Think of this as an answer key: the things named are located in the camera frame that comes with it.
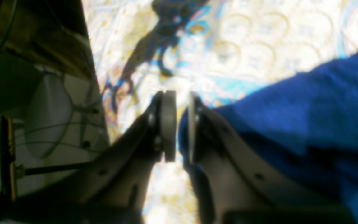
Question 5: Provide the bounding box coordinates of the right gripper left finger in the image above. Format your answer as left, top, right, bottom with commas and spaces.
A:
2, 90, 177, 224

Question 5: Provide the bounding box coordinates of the patterned tablecloth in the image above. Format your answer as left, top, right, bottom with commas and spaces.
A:
81, 0, 358, 224

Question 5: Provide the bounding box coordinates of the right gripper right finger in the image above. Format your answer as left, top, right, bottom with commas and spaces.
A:
188, 92, 355, 224

